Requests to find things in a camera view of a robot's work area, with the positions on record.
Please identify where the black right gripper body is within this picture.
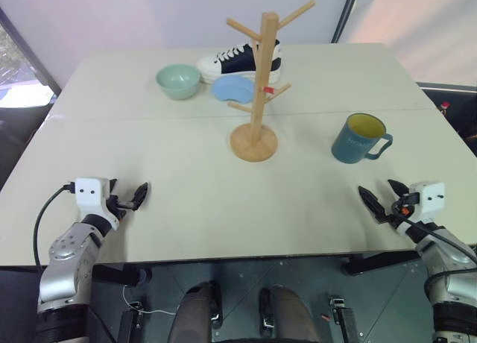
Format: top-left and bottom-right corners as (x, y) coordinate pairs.
(390, 192), (422, 225)

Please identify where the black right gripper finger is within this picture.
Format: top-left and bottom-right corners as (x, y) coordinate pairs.
(357, 185), (394, 225)
(387, 178), (411, 200)

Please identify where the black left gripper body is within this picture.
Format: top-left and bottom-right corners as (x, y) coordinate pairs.
(104, 193), (135, 221)

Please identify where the wooden mug tree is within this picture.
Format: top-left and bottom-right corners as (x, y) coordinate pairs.
(226, 0), (317, 163)

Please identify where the black table support bar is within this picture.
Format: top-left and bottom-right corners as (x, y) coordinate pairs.
(341, 250), (423, 277)

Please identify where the blue mug with yellow inside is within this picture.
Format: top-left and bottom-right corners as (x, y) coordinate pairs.
(331, 113), (394, 166)

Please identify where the mint green bowl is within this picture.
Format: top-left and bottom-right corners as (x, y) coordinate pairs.
(155, 63), (203, 101)

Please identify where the dark brown rounded shape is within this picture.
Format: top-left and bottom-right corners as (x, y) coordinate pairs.
(166, 282), (221, 343)
(267, 284), (322, 343)

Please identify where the light blue plate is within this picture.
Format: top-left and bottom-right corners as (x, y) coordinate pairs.
(210, 76), (257, 105)

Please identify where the black and white sneaker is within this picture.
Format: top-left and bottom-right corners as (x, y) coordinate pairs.
(195, 39), (285, 86)

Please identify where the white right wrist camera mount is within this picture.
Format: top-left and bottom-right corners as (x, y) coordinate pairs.
(394, 180), (446, 237)

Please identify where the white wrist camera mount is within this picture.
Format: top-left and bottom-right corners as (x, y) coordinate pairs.
(74, 177), (121, 231)
(394, 180), (446, 237)

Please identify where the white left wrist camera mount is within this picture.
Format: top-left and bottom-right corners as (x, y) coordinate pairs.
(74, 177), (121, 231)

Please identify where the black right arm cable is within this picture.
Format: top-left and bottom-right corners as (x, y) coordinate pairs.
(391, 208), (477, 266)

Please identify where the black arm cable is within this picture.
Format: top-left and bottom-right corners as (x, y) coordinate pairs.
(33, 184), (78, 274)
(391, 208), (477, 266)

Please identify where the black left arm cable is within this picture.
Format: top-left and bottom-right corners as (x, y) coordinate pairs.
(33, 184), (78, 274)

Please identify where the thin white floor wire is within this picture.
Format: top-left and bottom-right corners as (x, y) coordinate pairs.
(122, 283), (177, 317)

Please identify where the black floor bracket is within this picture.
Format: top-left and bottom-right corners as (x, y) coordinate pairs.
(328, 293), (361, 343)
(208, 280), (224, 330)
(259, 287), (276, 339)
(116, 300), (145, 343)

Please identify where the dark window frame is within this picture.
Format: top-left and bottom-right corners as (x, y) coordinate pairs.
(0, 6), (63, 96)

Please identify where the black background post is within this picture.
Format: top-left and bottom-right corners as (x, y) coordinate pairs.
(330, 0), (363, 44)

